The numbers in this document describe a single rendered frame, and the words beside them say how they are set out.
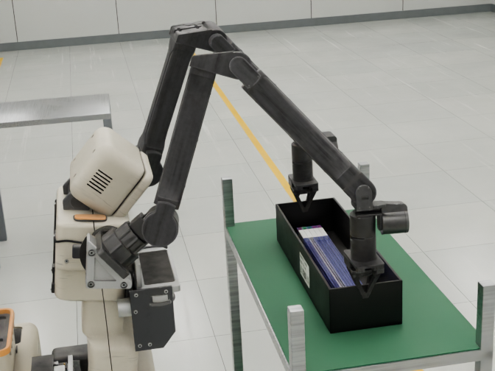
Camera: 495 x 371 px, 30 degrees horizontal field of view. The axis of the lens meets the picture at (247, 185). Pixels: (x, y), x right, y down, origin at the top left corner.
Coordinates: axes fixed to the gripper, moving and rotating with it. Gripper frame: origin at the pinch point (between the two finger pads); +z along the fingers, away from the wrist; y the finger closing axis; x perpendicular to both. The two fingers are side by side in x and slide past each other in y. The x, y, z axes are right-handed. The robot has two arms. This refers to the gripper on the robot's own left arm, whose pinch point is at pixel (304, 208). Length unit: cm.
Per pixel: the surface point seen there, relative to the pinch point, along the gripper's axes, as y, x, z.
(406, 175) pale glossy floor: 301, -137, 109
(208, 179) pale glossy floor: 334, -12, 107
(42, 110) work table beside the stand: 242, 83, 25
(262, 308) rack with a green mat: -39.5, 20.5, 8.3
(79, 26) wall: 882, 65, 89
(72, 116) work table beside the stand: 224, 68, 25
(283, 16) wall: 883, -185, 101
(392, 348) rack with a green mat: -67, -3, 8
